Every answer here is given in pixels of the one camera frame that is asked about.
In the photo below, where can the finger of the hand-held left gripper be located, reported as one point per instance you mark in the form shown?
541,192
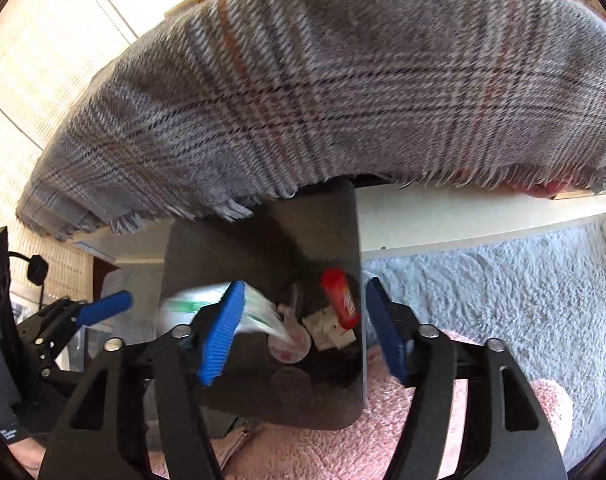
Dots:
103,306

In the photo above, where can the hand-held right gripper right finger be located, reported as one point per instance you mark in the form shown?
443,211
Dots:
388,335

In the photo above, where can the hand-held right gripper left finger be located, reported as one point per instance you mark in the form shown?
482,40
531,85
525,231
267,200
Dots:
220,335

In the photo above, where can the white green wrapper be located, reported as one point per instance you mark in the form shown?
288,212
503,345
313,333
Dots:
183,305

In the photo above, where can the white paper piece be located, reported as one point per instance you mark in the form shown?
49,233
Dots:
323,330

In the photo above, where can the pink round plastic piece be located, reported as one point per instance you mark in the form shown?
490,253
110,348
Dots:
293,345

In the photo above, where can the pink fuzzy cloth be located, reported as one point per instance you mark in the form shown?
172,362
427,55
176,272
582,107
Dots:
333,450

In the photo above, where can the grey shaggy rug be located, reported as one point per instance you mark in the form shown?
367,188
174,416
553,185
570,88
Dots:
508,285

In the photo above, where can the woven bamboo blind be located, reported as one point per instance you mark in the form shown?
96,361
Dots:
43,60

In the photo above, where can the grey plaid blanket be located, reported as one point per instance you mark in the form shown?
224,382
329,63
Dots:
333,85

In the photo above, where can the white bed frame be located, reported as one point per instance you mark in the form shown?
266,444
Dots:
458,220

